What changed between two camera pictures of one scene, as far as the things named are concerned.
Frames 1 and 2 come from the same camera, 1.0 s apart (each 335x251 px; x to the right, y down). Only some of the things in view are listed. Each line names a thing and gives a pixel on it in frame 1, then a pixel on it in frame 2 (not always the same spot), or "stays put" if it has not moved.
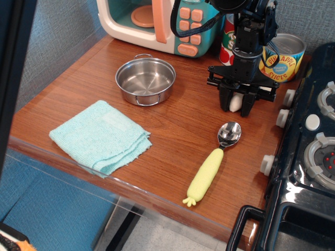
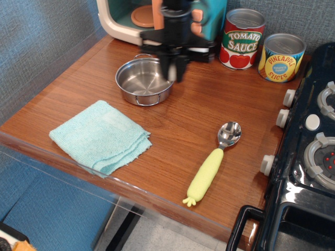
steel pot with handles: [145, 80] stays put
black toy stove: [299, 212] stays put
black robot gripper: [245, 75] to [177, 37]
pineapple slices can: [291, 48] stays put
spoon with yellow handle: [229, 134] stays put
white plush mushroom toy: [236, 99] to [172, 73]
